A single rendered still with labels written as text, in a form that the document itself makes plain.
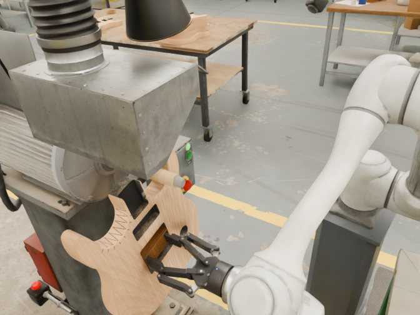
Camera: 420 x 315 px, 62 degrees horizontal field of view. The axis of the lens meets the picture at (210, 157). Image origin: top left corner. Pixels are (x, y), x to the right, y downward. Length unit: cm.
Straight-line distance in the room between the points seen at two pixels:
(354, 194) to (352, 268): 35
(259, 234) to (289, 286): 177
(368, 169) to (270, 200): 133
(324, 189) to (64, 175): 58
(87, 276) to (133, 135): 83
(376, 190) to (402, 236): 120
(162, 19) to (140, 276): 59
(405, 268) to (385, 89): 50
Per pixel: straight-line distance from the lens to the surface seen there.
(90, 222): 120
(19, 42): 84
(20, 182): 118
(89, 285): 134
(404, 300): 105
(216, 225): 244
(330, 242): 161
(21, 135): 97
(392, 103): 89
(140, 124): 53
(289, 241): 65
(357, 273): 167
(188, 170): 123
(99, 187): 94
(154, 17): 70
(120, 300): 89
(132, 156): 57
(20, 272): 254
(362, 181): 142
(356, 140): 85
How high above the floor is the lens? 173
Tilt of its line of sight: 34 degrees down
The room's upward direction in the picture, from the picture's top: 3 degrees counter-clockwise
